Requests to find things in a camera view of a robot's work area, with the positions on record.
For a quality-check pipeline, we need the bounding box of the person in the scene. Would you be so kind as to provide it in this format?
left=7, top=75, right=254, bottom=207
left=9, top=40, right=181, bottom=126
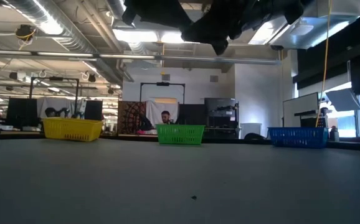
left=160, top=110, right=175, bottom=125
left=44, top=107, right=72, bottom=119

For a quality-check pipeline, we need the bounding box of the white bin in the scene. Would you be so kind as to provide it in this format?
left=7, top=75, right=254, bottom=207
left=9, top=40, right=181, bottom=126
left=240, top=123, right=263, bottom=139

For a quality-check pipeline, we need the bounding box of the black panel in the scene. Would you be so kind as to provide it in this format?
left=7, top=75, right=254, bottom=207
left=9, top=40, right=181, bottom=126
left=179, top=103, right=206, bottom=125

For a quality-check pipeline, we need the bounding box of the yellow plastic basket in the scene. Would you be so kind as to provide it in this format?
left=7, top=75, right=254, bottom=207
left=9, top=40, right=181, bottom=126
left=41, top=116, right=105, bottom=142

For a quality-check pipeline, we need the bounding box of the patterned tapestry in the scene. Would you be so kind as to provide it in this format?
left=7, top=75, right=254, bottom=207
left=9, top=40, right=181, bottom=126
left=117, top=100, right=147, bottom=135

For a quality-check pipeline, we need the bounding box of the black yellow cord reel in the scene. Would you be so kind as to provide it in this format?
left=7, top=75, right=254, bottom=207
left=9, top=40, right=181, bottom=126
left=14, top=24, right=37, bottom=43

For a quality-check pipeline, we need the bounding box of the green plastic basket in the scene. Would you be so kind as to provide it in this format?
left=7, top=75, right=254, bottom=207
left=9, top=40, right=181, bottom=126
left=156, top=124, right=206, bottom=146

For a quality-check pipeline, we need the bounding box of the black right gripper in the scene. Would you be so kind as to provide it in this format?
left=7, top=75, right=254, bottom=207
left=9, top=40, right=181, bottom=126
left=181, top=0, right=305, bottom=56

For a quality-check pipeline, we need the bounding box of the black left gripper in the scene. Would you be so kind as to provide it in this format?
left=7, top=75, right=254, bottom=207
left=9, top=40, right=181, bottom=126
left=122, top=0, right=196, bottom=32

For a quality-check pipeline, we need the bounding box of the whiteboard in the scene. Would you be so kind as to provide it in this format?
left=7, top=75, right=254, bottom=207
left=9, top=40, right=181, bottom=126
left=282, top=91, right=320, bottom=128

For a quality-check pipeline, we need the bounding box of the horizontal metal pipe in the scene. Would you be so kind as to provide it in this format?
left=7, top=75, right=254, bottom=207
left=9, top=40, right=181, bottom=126
left=0, top=49, right=280, bottom=65

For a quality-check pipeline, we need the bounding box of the dark bottle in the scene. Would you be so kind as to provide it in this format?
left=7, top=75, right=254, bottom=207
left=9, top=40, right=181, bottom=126
left=329, top=125, right=340, bottom=142

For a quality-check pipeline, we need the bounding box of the black gantry frame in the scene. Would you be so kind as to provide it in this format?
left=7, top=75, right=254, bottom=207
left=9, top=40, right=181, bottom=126
left=29, top=76, right=80, bottom=110
left=139, top=82, right=186, bottom=105

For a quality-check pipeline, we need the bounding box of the black monitor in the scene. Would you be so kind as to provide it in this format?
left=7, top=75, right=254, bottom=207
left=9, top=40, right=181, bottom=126
left=84, top=100, right=103, bottom=121
left=5, top=98, right=39, bottom=128

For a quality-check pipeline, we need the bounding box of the white angled lamp panel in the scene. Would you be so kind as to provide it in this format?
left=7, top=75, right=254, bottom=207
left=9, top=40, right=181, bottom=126
left=324, top=88, right=360, bottom=112

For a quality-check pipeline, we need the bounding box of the white ceiling air unit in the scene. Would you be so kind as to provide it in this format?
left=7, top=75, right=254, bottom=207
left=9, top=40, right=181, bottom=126
left=268, top=0, right=360, bottom=50

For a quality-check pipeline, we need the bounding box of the white cloth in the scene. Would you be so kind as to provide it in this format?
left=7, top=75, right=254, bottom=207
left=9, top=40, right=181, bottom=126
left=36, top=97, right=75, bottom=119
left=145, top=99, right=179, bottom=131

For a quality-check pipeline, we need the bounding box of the black equipment rack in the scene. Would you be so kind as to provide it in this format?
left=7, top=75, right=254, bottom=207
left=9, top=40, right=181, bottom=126
left=204, top=97, right=240, bottom=139

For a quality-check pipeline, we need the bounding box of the yellow hanging cable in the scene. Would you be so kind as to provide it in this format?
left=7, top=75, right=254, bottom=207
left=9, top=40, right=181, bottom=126
left=315, top=0, right=333, bottom=128

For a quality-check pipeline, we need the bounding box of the blue plastic basket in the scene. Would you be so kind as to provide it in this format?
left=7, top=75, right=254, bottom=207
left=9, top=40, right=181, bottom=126
left=267, top=126, right=329, bottom=149

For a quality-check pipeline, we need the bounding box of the ceiling light panel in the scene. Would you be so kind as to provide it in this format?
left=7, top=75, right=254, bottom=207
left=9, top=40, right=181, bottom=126
left=160, top=30, right=187, bottom=44
left=113, top=29, right=159, bottom=43

